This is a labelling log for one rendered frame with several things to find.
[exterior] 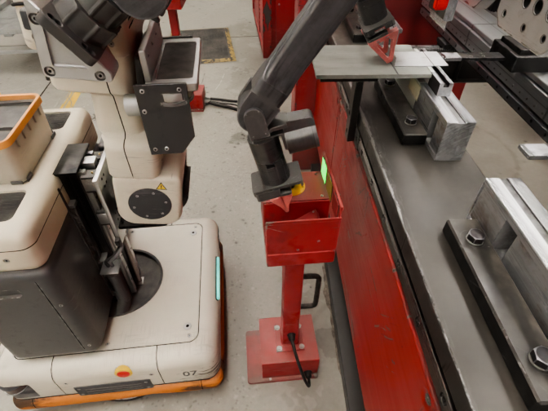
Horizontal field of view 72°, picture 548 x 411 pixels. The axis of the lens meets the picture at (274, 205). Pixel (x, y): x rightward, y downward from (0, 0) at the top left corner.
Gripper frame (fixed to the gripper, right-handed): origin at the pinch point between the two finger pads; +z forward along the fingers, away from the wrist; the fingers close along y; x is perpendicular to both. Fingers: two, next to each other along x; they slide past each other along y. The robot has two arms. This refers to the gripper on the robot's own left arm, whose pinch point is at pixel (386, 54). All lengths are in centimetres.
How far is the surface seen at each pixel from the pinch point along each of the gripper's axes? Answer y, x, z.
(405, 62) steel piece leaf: -2.0, -3.4, 3.0
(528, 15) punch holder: -37.0, -14.7, -14.1
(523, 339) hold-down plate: -67, 0, 12
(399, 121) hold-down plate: -12.6, 2.7, 10.9
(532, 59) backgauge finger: -4.1, -29.4, 14.7
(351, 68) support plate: -4.7, 8.4, -2.9
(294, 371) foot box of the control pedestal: -34, 62, 77
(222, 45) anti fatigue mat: 280, 112, 53
